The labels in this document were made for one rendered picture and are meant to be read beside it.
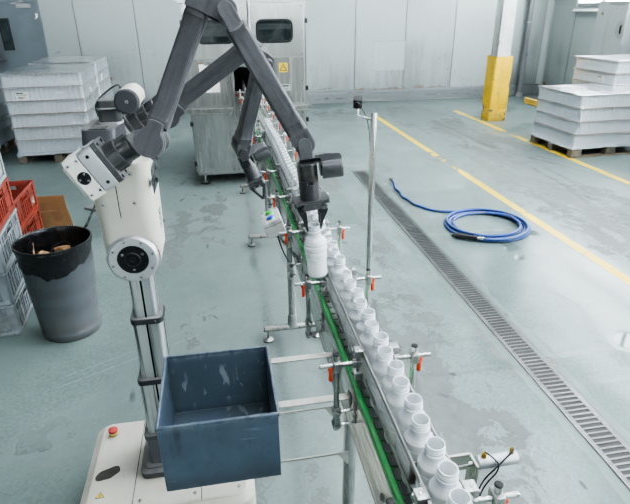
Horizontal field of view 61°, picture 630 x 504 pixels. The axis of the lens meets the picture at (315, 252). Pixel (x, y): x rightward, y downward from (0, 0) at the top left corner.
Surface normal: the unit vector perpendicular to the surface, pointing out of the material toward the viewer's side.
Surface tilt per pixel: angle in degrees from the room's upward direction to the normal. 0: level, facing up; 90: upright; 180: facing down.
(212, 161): 90
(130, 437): 0
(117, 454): 0
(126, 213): 101
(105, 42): 90
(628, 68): 91
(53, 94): 90
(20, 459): 0
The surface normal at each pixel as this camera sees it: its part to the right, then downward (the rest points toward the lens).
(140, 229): 0.18, 0.57
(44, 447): -0.01, -0.91
